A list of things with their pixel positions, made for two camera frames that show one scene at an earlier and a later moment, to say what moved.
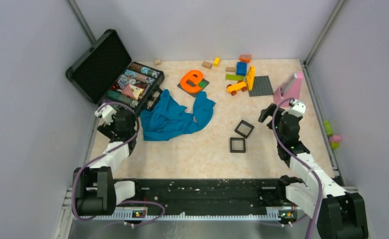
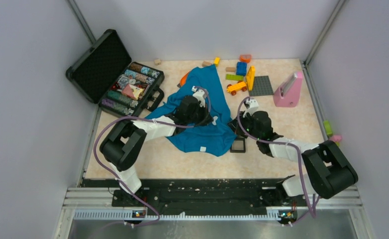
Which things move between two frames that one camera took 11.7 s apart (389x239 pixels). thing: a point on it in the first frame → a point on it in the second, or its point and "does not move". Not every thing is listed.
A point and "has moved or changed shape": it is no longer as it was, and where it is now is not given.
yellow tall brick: x=250 y=77 does not move
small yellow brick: x=216 y=62 does not move
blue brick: x=241 y=68 does not move
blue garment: x=165 y=118 has moved or changed shape
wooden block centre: x=206 y=64 does not move
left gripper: x=112 y=132 → x=206 y=120
